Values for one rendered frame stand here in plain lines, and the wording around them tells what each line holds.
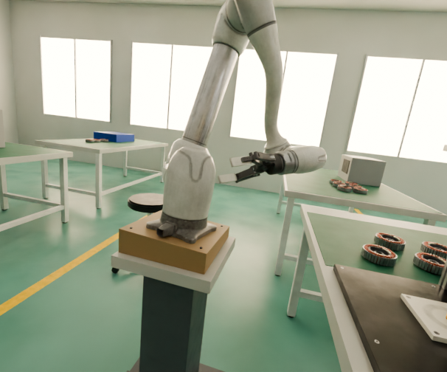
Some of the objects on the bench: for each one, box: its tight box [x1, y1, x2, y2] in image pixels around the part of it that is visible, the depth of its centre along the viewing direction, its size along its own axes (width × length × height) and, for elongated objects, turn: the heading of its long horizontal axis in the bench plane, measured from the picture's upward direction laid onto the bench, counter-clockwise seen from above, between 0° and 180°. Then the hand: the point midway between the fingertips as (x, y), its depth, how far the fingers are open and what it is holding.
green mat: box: [307, 212, 447, 291], centre depth 107 cm, size 94×61×1 cm, turn 52°
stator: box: [420, 241, 447, 260], centre depth 104 cm, size 11×11×4 cm
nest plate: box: [401, 294, 447, 349], centre depth 60 cm, size 15×15×1 cm
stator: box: [361, 244, 398, 266], centre depth 94 cm, size 11×11×4 cm
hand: (226, 171), depth 86 cm, fingers open, 13 cm apart
